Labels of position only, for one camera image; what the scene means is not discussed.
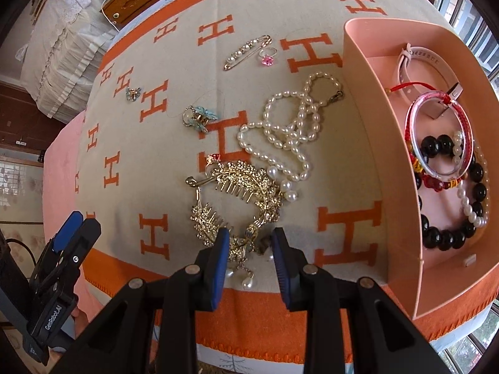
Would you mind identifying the gold rhinestone hair comb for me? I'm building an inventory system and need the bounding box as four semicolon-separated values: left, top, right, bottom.
185;156;298;290

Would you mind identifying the small blue flower earring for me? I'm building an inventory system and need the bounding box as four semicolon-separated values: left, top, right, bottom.
125;87;141;101

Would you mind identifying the blue flower clip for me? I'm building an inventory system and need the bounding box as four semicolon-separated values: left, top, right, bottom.
182;106;218;133

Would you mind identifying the long pearl necklace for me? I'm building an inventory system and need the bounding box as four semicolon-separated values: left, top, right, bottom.
236;71;346;204

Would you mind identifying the red string glass bangle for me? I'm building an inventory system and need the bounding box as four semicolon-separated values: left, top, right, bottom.
385;82;474;193

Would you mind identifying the pink stone ring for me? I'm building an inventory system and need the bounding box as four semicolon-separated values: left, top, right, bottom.
258;46;279;67

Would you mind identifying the white pearl bracelet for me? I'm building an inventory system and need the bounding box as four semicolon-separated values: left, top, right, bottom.
452;130;491;230

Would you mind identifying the pearl safety pin brooch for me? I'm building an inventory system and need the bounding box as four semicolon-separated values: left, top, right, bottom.
222;35;272;71

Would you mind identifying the pink jewelry box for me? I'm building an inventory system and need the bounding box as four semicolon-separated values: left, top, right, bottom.
343;18;498;318

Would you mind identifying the pink bed cover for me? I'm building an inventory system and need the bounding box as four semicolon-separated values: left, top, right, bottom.
42;112;102;328

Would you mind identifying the orange beige H blanket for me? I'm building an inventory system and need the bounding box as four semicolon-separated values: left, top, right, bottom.
75;0;498;364

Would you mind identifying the white lace bed cover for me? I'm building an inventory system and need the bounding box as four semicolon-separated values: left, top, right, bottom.
20;0;118;124

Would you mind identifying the window with metal bars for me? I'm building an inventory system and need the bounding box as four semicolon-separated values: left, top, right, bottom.
433;0;499;95

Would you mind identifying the black bead bracelet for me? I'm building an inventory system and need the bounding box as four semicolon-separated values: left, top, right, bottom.
414;133;488;252

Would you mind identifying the pink watch strap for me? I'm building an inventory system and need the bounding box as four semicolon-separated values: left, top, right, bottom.
396;42;465;120

